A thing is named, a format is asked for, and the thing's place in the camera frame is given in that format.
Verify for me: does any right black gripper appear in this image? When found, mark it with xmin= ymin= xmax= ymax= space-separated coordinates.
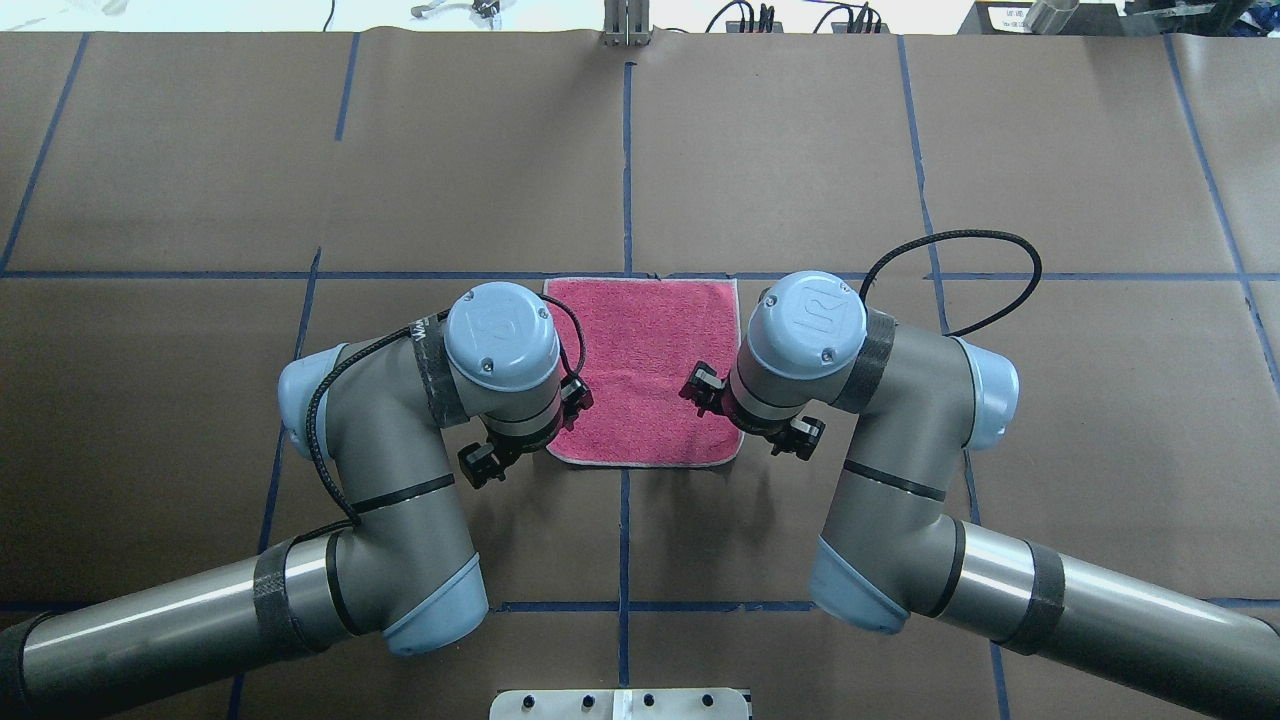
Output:
xmin=680 ymin=364 xmax=826 ymax=461

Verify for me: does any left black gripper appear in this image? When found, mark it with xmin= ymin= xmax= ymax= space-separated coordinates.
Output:
xmin=457 ymin=375 xmax=594 ymax=489

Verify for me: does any pink towel with white edge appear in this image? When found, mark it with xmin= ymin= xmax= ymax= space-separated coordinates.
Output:
xmin=544 ymin=277 xmax=742 ymax=468

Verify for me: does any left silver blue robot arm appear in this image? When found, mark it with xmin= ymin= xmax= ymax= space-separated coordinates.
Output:
xmin=3 ymin=281 xmax=593 ymax=719

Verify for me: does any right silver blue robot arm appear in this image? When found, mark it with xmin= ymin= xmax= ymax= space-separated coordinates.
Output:
xmin=678 ymin=272 xmax=1279 ymax=719

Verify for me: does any black flat box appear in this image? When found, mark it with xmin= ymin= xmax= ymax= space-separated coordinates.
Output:
xmin=956 ymin=1 xmax=1125 ymax=37

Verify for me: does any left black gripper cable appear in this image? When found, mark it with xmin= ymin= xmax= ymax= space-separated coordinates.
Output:
xmin=306 ymin=292 xmax=589 ymax=530

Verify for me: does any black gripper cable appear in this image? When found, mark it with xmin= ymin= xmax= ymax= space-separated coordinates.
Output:
xmin=860 ymin=231 xmax=1043 ymax=340
xmin=306 ymin=292 xmax=589 ymax=530

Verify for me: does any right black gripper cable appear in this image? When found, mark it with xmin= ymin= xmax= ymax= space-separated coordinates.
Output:
xmin=860 ymin=231 xmax=1043 ymax=340

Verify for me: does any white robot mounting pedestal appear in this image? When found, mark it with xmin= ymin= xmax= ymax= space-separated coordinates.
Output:
xmin=488 ymin=687 xmax=754 ymax=719

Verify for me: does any aluminium frame post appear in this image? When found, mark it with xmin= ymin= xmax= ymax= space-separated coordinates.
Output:
xmin=602 ymin=0 xmax=653 ymax=47

